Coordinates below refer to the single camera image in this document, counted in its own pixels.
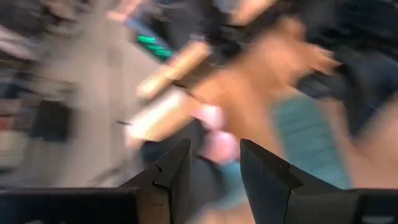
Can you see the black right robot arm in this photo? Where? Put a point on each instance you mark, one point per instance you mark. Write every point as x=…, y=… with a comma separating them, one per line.
x=224, y=34

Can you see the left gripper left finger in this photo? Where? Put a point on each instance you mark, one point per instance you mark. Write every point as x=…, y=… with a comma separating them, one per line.
x=168, y=186

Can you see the pink slide sandal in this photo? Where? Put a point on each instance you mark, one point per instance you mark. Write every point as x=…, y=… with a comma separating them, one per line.
x=211, y=116
x=220, y=147

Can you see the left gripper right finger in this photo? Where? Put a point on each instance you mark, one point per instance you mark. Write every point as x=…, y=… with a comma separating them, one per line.
x=280, y=193

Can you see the black frame wooden shelf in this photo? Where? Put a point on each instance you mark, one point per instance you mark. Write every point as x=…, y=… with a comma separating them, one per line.
x=161, y=118

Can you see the green slide sandal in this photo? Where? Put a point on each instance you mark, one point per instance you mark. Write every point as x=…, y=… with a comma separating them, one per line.
x=308, y=140

